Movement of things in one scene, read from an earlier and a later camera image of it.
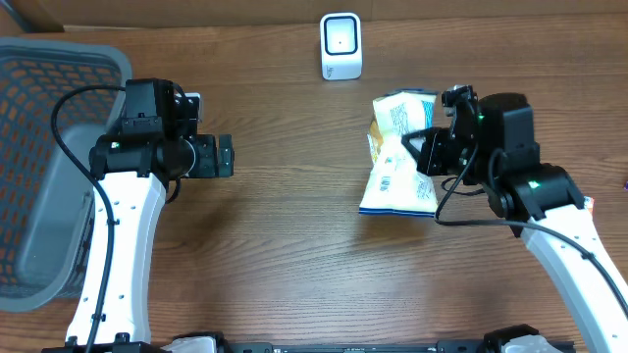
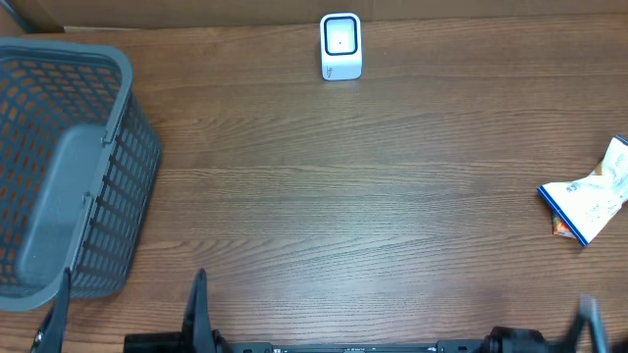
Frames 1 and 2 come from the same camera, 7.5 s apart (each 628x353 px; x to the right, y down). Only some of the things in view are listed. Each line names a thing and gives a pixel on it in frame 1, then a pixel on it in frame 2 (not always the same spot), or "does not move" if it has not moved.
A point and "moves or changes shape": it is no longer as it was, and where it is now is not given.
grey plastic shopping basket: (46, 201) does not move
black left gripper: (209, 166) -> (195, 331)
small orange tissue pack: (589, 203) moves or changes shape
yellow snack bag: (394, 186) -> (587, 204)
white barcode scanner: (340, 46) does not move
